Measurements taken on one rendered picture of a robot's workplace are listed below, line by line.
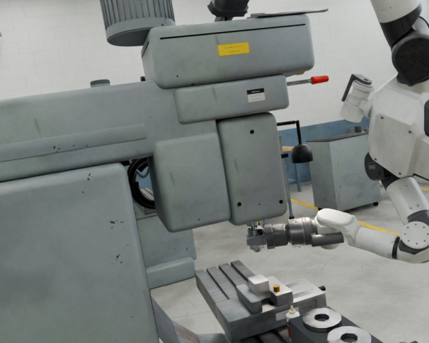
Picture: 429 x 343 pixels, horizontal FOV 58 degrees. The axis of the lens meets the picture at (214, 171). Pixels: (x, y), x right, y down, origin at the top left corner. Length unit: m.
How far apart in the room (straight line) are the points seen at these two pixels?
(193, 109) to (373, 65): 8.85
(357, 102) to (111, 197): 0.74
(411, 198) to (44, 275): 0.99
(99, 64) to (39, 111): 6.73
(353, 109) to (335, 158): 4.47
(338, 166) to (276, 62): 4.63
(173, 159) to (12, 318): 0.53
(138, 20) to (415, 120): 0.73
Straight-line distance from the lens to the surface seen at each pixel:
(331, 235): 1.24
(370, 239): 1.22
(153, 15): 1.11
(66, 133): 1.04
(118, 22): 1.12
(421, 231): 1.18
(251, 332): 1.35
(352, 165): 5.86
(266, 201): 1.16
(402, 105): 1.05
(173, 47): 1.06
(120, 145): 1.04
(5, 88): 7.88
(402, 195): 1.26
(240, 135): 1.11
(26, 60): 7.88
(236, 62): 1.10
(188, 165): 1.06
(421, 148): 1.07
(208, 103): 1.07
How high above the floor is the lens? 1.63
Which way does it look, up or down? 7 degrees down
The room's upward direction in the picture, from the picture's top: 9 degrees counter-clockwise
